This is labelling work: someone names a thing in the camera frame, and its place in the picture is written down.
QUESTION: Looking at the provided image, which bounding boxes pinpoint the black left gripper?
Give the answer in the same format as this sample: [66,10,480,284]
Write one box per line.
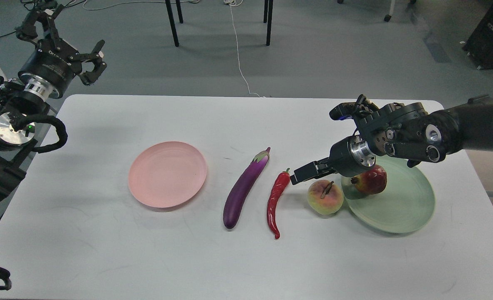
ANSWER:
[15,8,107,99]

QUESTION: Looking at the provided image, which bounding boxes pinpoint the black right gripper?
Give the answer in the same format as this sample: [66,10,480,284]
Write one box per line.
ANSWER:
[290,135,376,185]

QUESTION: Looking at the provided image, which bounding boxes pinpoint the yellow red peach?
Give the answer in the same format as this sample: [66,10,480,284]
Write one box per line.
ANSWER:
[307,179,345,216]

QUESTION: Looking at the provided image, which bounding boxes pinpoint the red chili pepper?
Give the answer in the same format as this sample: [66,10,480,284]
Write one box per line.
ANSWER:
[266,168,290,240]

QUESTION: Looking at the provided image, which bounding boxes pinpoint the red pomegranate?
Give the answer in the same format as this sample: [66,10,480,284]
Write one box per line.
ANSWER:
[351,165,387,195]

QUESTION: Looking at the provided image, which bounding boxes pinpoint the purple eggplant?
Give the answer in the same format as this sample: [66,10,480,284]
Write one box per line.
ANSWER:
[222,147,271,230]

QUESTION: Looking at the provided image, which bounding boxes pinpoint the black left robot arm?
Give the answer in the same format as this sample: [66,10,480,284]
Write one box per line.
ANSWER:
[0,2,107,202]

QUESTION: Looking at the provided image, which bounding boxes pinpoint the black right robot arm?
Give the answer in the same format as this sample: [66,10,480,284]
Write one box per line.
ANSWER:
[290,95,493,185]

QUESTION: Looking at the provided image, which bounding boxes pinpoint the green plate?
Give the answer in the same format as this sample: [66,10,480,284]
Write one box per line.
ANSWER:
[341,156,436,234]

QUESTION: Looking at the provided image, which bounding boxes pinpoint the black table legs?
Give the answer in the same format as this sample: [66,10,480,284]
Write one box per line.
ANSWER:
[165,0,274,48]

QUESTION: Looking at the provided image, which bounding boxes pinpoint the pink plate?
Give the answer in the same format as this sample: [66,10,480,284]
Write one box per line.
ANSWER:
[128,142,208,209]

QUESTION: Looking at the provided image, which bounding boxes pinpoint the black cables on floor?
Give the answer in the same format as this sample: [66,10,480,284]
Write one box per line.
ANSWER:
[0,0,84,45]

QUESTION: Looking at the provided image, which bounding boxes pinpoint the white cable on floor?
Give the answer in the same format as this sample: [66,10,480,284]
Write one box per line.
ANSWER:
[223,0,266,98]

